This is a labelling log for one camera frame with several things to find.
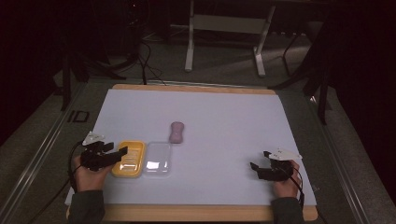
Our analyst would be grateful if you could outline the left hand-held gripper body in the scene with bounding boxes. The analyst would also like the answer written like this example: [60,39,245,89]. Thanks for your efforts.
[80,131,110,172]

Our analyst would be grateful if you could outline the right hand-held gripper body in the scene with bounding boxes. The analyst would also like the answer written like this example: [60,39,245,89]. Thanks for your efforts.
[263,148,303,182]

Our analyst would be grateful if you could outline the yellow soap box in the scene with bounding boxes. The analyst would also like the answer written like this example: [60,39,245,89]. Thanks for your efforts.
[111,140,147,179]

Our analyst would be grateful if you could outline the clear plastic soap box lid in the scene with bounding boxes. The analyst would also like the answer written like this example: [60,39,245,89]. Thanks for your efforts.
[142,141,173,178]

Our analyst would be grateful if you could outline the pink soap bar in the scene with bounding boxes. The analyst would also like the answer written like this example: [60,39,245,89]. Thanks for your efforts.
[168,121,185,145]

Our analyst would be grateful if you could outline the person's right hand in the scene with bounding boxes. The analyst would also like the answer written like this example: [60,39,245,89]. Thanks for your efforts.
[273,161,301,199]

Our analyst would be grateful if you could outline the person's left hand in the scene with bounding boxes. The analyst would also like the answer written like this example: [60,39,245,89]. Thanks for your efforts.
[73,155,115,193]

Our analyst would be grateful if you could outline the white table mat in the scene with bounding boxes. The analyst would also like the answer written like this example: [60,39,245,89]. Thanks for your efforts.
[64,88,318,206]

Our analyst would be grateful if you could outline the black metal stand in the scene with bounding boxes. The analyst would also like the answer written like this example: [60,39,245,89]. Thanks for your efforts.
[55,46,127,112]

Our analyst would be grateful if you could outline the wooden table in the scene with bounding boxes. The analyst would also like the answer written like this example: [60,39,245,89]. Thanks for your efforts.
[64,83,318,223]

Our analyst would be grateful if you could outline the white metal stand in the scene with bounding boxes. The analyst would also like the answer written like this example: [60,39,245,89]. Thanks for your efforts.
[184,0,277,77]

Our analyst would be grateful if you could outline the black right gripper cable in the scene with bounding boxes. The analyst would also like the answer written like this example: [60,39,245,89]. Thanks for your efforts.
[288,167,306,209]

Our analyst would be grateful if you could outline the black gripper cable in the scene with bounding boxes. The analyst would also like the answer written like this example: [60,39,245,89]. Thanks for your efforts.
[288,167,306,209]
[27,140,84,224]

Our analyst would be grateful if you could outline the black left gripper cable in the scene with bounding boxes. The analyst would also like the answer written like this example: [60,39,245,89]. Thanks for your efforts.
[27,140,84,224]

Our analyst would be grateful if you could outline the metal floor rail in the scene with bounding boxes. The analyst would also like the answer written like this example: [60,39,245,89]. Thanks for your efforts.
[307,94,372,224]
[0,81,89,224]

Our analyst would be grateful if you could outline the black floor cables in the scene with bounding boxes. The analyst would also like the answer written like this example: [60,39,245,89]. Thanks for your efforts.
[125,34,167,86]

